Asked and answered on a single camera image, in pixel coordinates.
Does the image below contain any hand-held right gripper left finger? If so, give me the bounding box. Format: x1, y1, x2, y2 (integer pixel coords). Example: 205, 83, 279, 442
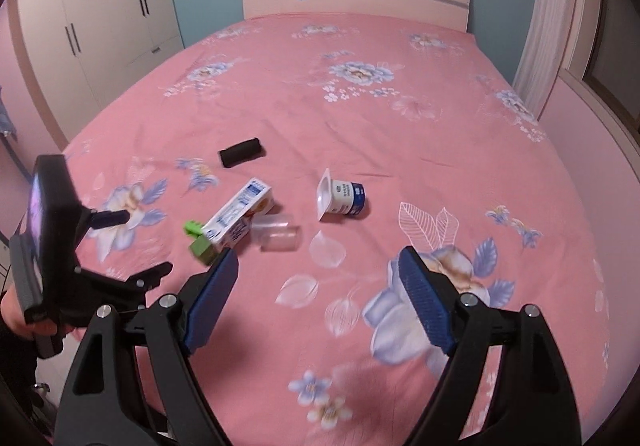
52, 249, 240, 446

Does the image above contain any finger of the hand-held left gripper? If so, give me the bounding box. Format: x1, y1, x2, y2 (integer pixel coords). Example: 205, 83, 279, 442
91, 210, 132, 230
75, 262, 174, 326

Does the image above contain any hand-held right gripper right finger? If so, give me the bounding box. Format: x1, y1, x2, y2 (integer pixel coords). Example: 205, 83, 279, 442
397, 246, 583, 446

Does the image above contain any green toy block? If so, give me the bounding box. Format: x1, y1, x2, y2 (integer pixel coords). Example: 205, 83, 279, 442
183, 220, 219, 267

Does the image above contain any clear plastic cup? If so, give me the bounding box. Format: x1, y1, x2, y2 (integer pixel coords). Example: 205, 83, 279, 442
249, 213, 302, 252

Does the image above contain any white blue yogurt cup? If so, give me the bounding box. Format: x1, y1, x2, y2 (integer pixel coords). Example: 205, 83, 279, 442
316, 168, 369, 222

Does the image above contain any black foam roll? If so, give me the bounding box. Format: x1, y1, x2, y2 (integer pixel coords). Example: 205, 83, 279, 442
218, 138, 265, 170

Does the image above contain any person's left hand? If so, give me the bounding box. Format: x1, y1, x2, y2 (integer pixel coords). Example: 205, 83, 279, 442
0, 287, 60, 342

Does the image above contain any blue cloth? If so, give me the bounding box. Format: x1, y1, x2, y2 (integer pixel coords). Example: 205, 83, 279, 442
0, 86, 19, 143

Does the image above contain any cream wardrobe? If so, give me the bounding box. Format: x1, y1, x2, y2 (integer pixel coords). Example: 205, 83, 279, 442
14, 0, 186, 149

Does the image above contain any pink floral bed sheet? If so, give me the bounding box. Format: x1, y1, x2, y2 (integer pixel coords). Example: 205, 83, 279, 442
62, 12, 613, 446

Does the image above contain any pale pink curtain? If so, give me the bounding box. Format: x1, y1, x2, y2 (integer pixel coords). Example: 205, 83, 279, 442
512, 0, 582, 123

